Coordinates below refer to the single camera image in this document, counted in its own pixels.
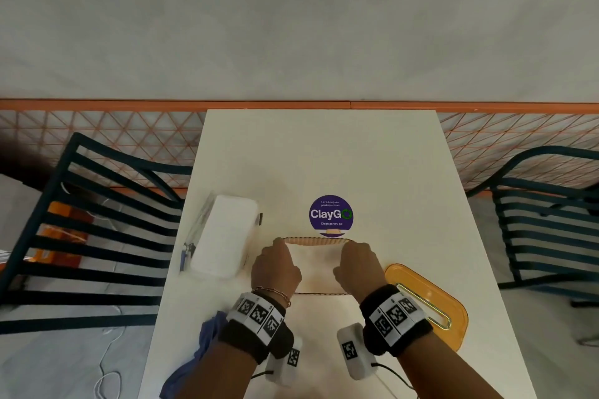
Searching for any person's right hand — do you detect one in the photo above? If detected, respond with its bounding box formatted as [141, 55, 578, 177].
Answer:
[332, 241, 389, 305]

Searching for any blue cloth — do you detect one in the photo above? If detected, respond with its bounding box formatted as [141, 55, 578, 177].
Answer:
[158, 310, 230, 399]

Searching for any clear cat print tissue wrapper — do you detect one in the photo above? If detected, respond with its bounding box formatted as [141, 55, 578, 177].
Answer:
[179, 193, 263, 276]

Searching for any purple round sticker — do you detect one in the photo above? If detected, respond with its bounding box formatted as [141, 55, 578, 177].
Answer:
[308, 194, 354, 235]

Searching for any black right wristband with markers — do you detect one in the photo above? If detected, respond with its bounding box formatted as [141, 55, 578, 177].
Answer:
[359, 284, 434, 357]

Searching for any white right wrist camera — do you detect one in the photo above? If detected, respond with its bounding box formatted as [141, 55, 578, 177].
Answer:
[336, 322, 377, 381]

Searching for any silver chain bracelet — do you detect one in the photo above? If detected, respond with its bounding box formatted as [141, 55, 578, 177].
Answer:
[252, 286, 292, 310]

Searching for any black right camera cable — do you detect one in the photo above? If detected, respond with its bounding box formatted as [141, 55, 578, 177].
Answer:
[372, 361, 422, 399]

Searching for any person's left hand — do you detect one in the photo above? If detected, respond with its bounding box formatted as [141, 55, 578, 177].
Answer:
[250, 238, 304, 310]

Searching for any orange ribbed plastic box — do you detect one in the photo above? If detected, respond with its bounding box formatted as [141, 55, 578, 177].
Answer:
[271, 236, 356, 297]

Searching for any dark green slatted chair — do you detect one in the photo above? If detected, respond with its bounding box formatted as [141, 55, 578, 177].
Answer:
[0, 132, 195, 337]
[465, 146, 599, 348]

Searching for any orange plastic lid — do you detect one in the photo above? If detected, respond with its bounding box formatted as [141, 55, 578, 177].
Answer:
[383, 262, 470, 352]

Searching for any person's right forearm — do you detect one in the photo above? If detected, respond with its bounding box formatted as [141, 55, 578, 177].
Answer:
[397, 330, 506, 399]

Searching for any orange mesh fence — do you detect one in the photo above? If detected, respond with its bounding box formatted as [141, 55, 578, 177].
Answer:
[0, 99, 599, 191]

